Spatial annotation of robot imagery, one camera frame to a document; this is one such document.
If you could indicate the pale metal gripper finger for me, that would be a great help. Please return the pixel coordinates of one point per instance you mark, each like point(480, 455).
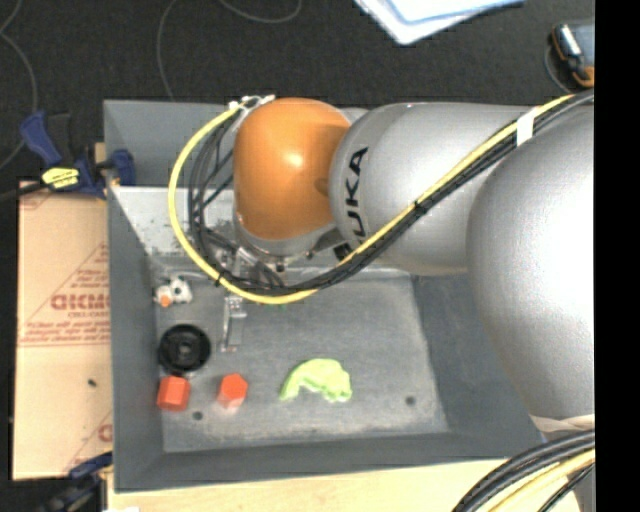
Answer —
point(238, 325)
point(227, 330)

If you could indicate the orange-red hexagonal block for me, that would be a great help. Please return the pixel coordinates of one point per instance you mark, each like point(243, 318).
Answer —
point(173, 393)
point(233, 390)

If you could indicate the white and orange toy animal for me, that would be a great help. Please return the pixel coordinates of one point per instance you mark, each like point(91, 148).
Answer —
point(175, 291)

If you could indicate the light green toy lettuce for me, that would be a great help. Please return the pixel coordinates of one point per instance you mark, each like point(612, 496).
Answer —
point(320, 379)

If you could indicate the grey metal bin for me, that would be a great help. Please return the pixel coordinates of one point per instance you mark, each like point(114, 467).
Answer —
point(350, 340)

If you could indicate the brown cardboard board, red print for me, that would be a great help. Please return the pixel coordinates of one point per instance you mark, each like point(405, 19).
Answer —
point(55, 390)

